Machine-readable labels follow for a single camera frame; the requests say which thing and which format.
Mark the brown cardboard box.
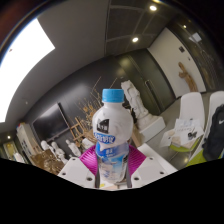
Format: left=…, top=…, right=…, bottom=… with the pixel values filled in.
left=130, top=123, right=144, bottom=148

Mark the white plastic chair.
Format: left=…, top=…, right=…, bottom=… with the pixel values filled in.
left=168, top=92, right=206, bottom=161
left=186, top=90, right=224, bottom=168

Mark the white blue-capped drink bottle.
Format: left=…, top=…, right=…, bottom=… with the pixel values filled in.
left=91, top=88, right=134, bottom=185

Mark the white cabinet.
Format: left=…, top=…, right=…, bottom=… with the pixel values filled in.
left=15, top=122, right=43, bottom=161

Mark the white plaster standing figure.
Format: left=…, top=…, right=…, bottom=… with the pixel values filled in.
left=65, top=139, right=82, bottom=158

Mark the white plaster head bust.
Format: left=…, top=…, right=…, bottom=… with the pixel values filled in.
left=40, top=139, right=51, bottom=153

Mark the golden brown relief sculpture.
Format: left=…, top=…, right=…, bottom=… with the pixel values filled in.
left=29, top=148, right=68, bottom=176

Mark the large white plaster statue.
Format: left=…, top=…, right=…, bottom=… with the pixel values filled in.
left=120, top=79, right=167, bottom=143

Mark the wooden carved figure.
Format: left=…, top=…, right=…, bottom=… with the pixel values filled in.
left=178, top=61, right=200, bottom=93

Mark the black wall screen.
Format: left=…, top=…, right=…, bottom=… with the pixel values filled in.
left=32, top=102, right=72, bottom=143

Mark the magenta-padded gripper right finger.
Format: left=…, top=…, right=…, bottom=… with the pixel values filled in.
left=125, top=144, right=169, bottom=189

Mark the black backpack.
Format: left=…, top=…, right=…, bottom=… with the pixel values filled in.
left=202, top=103, right=224, bottom=163

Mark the lime green seat cushion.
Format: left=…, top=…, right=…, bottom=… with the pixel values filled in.
left=169, top=139, right=201, bottom=154
left=185, top=149, right=224, bottom=167

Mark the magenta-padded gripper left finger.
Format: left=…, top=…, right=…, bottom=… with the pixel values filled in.
left=57, top=144, right=101, bottom=190

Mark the stack of papers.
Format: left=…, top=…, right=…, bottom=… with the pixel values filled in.
left=159, top=118, right=205, bottom=148

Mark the large bright ceiling light panel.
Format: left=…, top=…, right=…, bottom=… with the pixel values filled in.
left=0, top=17, right=56, bottom=124

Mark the small white plaster bust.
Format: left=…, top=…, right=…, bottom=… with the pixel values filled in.
left=51, top=141, right=66, bottom=159

